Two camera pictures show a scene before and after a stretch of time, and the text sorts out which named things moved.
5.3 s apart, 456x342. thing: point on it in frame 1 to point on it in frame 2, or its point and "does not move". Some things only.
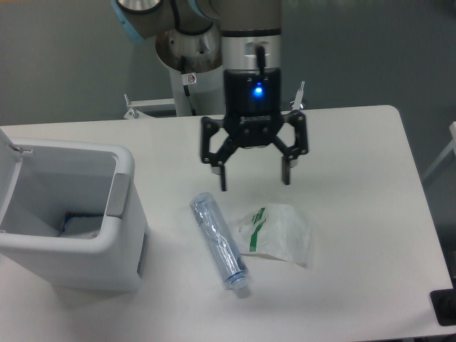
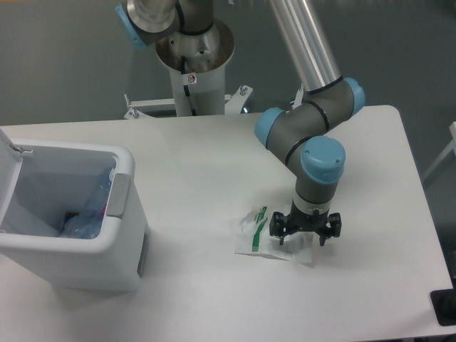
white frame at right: [452, 146] does not move
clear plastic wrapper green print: [279, 231] does not move
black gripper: [253, 107] to [298, 221]
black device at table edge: [444, 304] does not move
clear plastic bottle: [226, 256] to [86, 221]
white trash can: [75, 209] does not move
